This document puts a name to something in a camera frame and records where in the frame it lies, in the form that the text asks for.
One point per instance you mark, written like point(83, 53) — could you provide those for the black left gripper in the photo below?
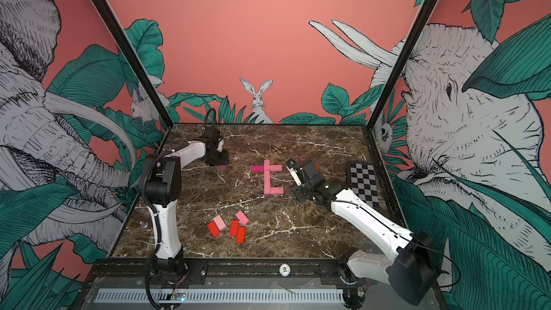
point(224, 161)

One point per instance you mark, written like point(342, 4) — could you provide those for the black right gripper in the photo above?
point(297, 194)

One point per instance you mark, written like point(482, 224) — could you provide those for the pink block top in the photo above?
point(276, 168)

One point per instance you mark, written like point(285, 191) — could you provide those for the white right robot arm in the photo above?
point(407, 261)

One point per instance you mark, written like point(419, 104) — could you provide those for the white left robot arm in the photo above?
point(161, 185)

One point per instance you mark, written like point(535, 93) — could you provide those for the checkerboard calibration plate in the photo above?
point(362, 179)

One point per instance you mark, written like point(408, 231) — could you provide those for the red row block left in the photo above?
point(240, 237)

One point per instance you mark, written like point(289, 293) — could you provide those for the black left corner frame post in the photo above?
point(116, 30)

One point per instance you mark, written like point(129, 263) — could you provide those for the black corner frame post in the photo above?
point(116, 30)
point(426, 9)

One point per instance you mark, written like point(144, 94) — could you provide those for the white slotted cable duct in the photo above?
point(220, 295)

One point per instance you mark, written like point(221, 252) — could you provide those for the black front frame rail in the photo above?
point(329, 271)

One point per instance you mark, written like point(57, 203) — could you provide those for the black right corner frame post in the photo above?
point(426, 9)

